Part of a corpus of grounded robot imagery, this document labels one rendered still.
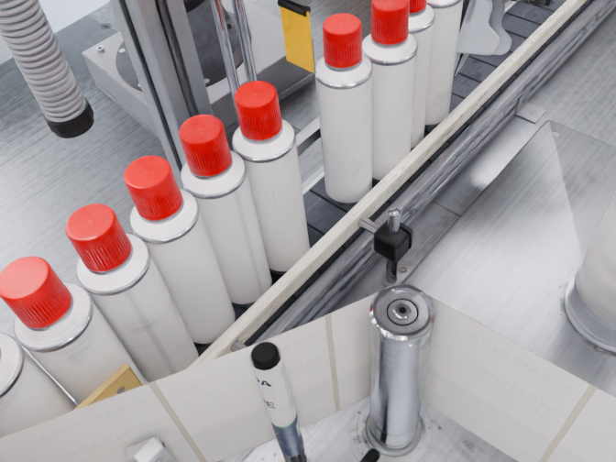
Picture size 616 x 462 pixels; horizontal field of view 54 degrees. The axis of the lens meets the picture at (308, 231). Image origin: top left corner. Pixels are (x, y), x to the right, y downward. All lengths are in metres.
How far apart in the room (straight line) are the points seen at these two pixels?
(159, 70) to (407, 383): 0.34
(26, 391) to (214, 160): 0.20
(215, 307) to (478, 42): 0.40
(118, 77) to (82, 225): 0.49
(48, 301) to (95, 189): 0.43
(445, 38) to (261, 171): 0.27
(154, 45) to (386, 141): 0.24
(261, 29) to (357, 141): 0.35
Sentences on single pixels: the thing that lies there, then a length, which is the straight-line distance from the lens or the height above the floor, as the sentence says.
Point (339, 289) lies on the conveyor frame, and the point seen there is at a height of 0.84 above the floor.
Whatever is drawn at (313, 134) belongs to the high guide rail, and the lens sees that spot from 0.61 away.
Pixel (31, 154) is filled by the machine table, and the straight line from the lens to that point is 0.91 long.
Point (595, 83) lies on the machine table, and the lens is 0.92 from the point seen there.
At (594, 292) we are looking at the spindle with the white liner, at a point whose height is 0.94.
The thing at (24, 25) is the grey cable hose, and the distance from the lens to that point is 0.44.
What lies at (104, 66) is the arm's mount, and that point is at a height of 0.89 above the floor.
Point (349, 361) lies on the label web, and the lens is 0.42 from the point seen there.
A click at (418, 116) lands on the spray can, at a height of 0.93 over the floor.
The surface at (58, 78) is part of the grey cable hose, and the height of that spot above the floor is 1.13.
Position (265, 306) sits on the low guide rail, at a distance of 0.54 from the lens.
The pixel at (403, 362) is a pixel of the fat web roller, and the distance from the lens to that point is 0.37.
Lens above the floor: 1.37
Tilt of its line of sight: 51 degrees down
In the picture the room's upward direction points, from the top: 8 degrees counter-clockwise
